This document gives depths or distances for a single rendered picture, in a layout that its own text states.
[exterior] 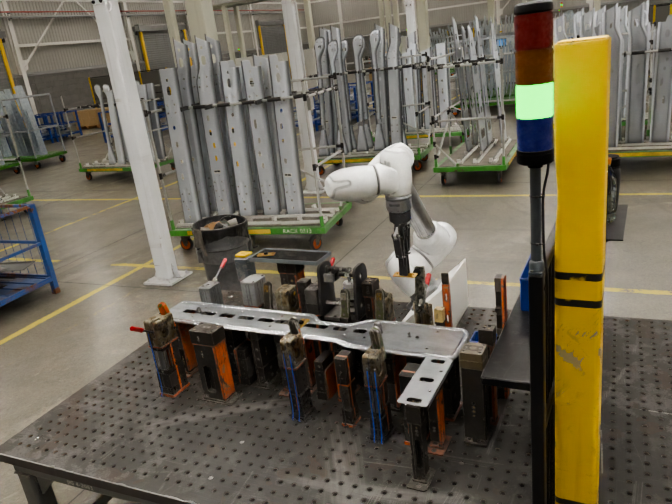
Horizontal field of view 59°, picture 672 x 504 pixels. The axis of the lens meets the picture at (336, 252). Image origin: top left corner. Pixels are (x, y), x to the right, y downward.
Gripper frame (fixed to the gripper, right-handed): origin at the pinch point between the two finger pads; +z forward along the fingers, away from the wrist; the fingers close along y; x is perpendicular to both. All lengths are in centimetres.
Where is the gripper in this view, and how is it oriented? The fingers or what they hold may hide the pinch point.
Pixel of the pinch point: (404, 264)
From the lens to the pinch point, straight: 213.4
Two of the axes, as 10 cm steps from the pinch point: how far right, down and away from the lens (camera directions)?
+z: 1.2, 9.3, 3.4
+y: -4.4, 3.5, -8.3
